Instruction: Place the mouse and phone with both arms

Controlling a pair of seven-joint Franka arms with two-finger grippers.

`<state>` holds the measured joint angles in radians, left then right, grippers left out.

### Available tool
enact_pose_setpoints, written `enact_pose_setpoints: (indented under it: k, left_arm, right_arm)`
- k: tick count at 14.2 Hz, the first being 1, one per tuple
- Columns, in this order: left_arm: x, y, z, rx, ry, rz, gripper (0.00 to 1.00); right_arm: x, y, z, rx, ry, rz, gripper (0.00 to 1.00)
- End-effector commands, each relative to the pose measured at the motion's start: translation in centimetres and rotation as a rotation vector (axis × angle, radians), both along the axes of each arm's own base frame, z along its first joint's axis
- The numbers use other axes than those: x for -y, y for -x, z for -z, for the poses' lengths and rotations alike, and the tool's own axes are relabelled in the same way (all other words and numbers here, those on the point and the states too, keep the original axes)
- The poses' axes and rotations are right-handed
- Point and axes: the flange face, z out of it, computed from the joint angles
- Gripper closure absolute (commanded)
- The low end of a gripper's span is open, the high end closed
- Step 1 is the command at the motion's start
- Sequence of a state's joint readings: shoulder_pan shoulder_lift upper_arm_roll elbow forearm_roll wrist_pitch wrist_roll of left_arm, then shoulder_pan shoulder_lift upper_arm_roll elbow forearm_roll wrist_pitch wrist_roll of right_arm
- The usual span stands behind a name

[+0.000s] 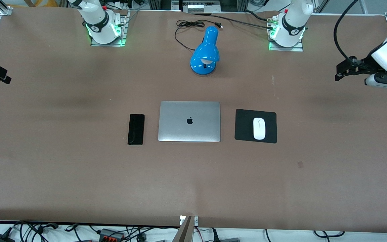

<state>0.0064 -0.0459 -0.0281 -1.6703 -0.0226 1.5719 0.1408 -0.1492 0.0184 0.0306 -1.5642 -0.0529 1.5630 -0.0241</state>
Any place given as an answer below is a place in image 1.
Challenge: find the black smartphone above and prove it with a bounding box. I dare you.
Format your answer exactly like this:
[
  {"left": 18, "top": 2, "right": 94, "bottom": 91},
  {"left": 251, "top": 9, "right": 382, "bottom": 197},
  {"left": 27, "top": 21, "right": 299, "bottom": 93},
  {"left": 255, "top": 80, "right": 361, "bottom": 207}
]
[{"left": 127, "top": 114, "right": 145, "bottom": 146}]

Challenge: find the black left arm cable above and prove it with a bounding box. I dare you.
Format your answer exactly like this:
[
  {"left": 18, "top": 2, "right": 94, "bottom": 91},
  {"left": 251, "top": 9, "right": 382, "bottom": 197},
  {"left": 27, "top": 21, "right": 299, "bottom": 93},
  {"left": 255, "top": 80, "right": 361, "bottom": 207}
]
[{"left": 333, "top": 0, "right": 360, "bottom": 60}]

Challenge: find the blue desk lamp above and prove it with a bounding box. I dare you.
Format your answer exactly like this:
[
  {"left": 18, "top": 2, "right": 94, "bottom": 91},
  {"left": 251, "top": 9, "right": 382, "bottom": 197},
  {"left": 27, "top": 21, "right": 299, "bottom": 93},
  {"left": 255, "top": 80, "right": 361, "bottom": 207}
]
[{"left": 190, "top": 26, "right": 220, "bottom": 76}]

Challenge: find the black red connector box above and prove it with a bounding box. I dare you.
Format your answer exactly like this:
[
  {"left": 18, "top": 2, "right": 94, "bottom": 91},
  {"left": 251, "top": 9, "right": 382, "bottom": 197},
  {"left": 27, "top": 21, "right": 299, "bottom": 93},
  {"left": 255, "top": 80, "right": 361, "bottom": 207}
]
[{"left": 99, "top": 229, "right": 126, "bottom": 241}]

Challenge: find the black lamp power cord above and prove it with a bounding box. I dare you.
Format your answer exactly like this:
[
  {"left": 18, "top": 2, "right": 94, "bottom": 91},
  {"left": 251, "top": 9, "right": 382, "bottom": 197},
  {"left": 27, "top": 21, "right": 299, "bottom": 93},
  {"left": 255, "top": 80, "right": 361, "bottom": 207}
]
[{"left": 174, "top": 19, "right": 223, "bottom": 51}]

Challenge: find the black mouse pad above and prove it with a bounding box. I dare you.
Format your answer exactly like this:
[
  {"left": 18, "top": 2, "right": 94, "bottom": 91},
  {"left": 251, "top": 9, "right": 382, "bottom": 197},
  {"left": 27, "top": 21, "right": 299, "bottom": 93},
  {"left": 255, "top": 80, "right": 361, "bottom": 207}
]
[{"left": 234, "top": 109, "right": 277, "bottom": 144}]

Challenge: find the grey camera stand post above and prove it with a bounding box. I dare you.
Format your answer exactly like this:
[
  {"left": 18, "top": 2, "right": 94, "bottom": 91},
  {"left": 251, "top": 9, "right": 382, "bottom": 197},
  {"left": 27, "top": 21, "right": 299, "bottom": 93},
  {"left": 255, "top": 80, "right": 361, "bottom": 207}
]
[{"left": 172, "top": 216, "right": 194, "bottom": 242}]

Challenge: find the white power strip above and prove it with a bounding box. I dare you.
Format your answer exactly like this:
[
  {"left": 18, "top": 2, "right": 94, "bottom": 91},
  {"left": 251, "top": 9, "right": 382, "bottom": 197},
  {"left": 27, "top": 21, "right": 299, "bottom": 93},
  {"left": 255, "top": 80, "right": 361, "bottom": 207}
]
[{"left": 187, "top": 0, "right": 221, "bottom": 13}]

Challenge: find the silver closed laptop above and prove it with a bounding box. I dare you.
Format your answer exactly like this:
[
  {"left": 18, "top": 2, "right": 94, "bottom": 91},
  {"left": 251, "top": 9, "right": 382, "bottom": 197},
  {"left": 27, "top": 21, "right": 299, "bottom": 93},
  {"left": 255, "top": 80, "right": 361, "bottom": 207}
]
[{"left": 158, "top": 101, "right": 221, "bottom": 143}]

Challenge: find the small metal bracket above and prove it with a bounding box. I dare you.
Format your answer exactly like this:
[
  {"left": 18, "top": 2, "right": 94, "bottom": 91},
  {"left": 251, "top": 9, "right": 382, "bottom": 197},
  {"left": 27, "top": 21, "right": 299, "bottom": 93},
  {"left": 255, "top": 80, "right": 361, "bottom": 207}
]
[{"left": 179, "top": 215, "right": 199, "bottom": 226}]

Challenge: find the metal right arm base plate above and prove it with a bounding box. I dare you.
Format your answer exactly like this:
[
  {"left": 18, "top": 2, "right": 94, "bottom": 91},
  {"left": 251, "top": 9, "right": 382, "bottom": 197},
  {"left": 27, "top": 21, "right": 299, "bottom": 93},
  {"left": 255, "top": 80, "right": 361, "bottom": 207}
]
[{"left": 90, "top": 10, "right": 129, "bottom": 47}]

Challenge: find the white computer mouse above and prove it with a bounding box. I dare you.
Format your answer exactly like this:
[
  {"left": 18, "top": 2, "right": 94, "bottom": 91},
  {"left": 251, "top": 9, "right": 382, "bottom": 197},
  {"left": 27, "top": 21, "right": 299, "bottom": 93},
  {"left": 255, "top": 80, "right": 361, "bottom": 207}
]
[{"left": 253, "top": 117, "right": 266, "bottom": 140}]

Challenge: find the thick black table cable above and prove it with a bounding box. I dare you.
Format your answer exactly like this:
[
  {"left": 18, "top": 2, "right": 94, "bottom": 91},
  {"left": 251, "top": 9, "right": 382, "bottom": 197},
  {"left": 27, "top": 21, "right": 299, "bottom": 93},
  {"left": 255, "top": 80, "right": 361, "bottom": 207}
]
[{"left": 193, "top": 13, "right": 275, "bottom": 31}]

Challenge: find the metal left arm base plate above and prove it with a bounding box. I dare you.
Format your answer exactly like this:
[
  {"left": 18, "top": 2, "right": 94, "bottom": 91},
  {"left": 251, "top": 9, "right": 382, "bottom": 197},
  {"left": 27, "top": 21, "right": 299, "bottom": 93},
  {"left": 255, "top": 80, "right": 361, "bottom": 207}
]
[{"left": 268, "top": 15, "right": 304, "bottom": 52}]

